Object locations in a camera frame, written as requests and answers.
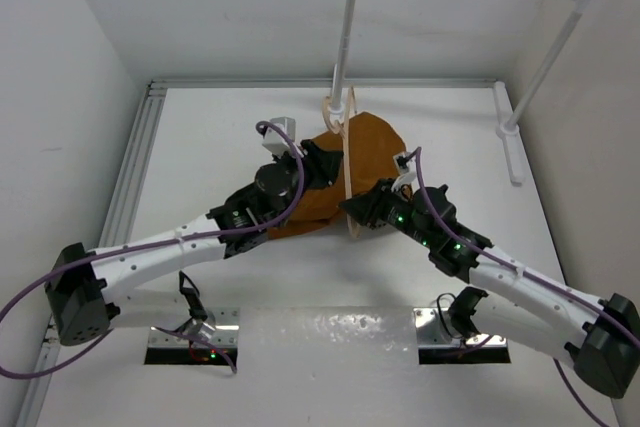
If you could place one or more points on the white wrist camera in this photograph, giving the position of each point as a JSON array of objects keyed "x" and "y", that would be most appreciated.
[
  {"x": 277, "y": 144},
  {"x": 405, "y": 165}
]

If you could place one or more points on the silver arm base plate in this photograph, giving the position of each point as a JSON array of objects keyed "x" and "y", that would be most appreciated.
[{"x": 437, "y": 347}]

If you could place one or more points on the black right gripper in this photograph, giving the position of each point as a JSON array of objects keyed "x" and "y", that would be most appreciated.
[{"x": 368, "y": 207}]

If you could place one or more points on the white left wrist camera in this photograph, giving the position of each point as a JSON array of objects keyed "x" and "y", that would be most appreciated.
[{"x": 277, "y": 144}]

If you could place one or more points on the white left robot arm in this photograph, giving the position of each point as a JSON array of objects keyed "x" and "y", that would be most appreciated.
[{"x": 86, "y": 292}]

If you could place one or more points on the white clothes rack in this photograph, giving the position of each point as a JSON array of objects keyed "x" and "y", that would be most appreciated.
[{"x": 507, "y": 129}]

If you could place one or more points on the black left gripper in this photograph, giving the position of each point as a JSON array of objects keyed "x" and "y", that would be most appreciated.
[{"x": 321, "y": 164}]

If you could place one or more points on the wooden clothes hanger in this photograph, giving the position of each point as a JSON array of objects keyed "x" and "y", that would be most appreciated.
[{"x": 342, "y": 129}]

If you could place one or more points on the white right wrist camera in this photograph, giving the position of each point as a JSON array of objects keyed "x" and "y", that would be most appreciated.
[{"x": 405, "y": 165}]

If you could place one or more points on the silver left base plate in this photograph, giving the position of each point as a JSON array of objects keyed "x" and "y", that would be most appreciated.
[{"x": 163, "y": 349}]

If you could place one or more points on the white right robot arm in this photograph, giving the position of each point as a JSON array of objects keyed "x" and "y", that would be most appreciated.
[{"x": 598, "y": 338}]

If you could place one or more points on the brown trousers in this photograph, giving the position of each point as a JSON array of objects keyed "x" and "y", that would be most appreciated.
[{"x": 372, "y": 144}]

